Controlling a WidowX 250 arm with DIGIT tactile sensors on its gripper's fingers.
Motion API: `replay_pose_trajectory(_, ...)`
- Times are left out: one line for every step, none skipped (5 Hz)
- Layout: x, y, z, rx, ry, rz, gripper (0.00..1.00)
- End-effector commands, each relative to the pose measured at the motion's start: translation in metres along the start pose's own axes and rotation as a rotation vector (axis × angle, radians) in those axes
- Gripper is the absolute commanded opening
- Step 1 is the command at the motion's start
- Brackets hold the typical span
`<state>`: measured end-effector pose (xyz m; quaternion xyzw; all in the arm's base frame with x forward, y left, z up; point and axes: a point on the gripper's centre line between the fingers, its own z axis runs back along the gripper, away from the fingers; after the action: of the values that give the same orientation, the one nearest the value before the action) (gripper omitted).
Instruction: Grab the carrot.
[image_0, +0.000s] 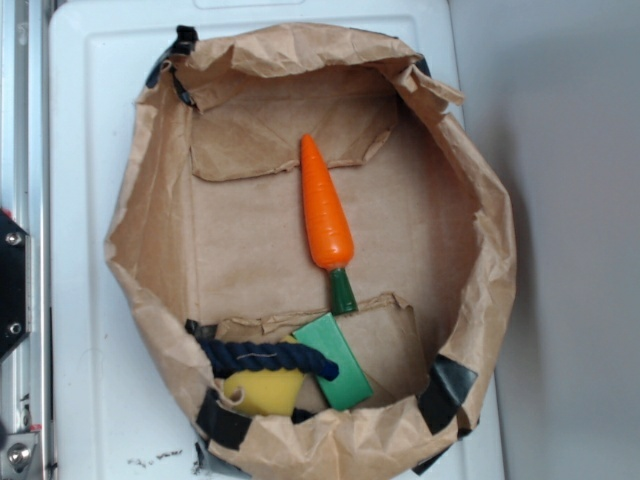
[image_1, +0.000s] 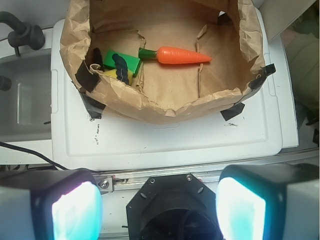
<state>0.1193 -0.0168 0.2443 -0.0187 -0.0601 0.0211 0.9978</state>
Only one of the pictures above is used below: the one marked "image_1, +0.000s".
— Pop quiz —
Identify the aluminium frame rail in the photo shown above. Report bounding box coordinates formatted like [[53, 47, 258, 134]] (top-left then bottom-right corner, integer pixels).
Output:
[[93, 148, 320, 191]]

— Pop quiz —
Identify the black tape piece right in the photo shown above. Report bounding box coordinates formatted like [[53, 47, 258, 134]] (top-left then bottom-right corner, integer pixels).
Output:
[[220, 102, 245, 121]]

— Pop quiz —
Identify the white plastic lid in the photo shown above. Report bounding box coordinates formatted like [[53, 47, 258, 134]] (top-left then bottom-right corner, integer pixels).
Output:
[[51, 20, 283, 171]]

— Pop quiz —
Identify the dark grey toy faucet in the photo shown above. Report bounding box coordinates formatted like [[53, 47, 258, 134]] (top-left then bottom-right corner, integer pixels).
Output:
[[0, 11, 46, 57]]

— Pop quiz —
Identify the green rectangular block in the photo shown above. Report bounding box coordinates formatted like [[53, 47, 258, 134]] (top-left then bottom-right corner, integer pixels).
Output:
[[103, 50, 142, 77]]

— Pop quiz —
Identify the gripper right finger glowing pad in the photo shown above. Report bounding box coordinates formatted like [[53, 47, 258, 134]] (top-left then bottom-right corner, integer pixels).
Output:
[[215, 163, 320, 240]]

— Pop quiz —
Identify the orange plastic carrot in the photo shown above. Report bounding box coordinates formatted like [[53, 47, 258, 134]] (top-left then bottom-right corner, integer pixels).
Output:
[[138, 46, 213, 65]]

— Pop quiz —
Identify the black cable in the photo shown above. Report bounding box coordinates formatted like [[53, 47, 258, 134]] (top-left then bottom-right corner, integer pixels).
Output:
[[0, 141, 68, 172]]

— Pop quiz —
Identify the yellow sponge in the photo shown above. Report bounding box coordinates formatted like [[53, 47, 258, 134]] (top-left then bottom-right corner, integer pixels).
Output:
[[103, 69, 134, 85]]

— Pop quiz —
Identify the black tape piece left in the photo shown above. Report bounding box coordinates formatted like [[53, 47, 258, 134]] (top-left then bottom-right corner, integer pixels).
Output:
[[75, 61, 106, 119]]

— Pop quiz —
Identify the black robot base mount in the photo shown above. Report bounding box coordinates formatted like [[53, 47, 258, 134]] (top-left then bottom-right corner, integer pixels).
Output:
[[126, 173, 224, 240]]

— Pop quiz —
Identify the brown paper bag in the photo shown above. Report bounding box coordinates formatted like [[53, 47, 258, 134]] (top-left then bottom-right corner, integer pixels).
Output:
[[60, 0, 266, 125]]

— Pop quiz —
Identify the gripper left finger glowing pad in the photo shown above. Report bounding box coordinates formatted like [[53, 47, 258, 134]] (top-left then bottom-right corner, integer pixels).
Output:
[[0, 169, 103, 240]]

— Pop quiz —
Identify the dark blue rope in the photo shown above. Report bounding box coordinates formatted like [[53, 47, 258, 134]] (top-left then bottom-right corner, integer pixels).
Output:
[[111, 52, 135, 86]]

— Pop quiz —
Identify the black tape upper right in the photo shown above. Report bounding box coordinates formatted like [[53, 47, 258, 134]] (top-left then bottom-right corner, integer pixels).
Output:
[[248, 63, 276, 97]]

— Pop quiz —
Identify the black tape piece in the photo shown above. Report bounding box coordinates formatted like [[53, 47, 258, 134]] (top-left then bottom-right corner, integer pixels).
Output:
[[220, 102, 245, 121], [75, 61, 106, 119]]

